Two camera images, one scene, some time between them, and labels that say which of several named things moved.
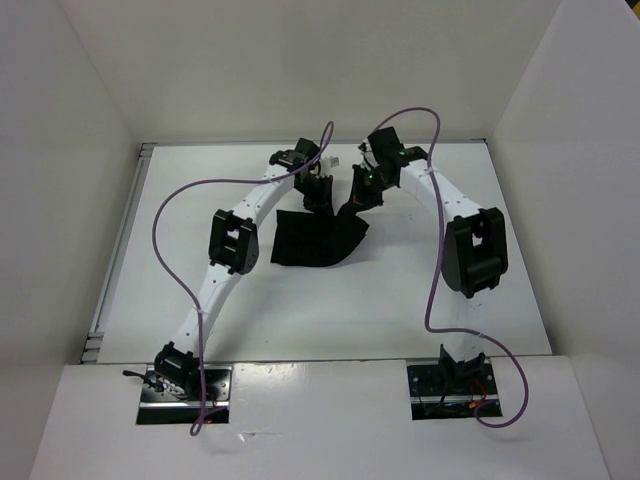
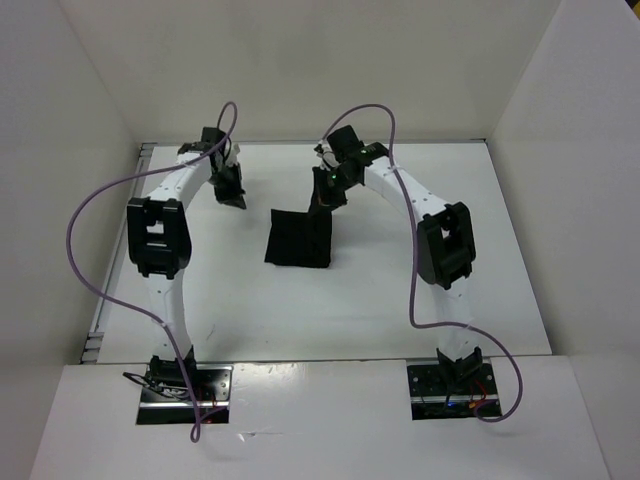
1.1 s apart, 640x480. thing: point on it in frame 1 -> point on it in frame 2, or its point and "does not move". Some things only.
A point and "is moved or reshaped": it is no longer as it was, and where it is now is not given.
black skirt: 307,239 is moved or reshaped
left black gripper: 323,203 -> 235,196
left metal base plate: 156,408 does not move
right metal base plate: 433,399 does not move
